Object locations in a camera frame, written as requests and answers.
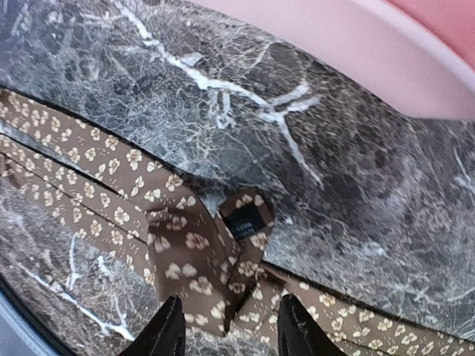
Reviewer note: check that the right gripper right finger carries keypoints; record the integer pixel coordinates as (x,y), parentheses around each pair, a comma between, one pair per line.
(299,334)

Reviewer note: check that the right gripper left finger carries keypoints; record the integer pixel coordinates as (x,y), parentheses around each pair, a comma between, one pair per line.
(164,335)

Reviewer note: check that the brown floral tie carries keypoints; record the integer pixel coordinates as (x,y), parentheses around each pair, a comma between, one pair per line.
(127,203)

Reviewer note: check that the pink divided organizer tray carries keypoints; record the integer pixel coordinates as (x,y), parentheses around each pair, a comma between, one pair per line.
(417,56)

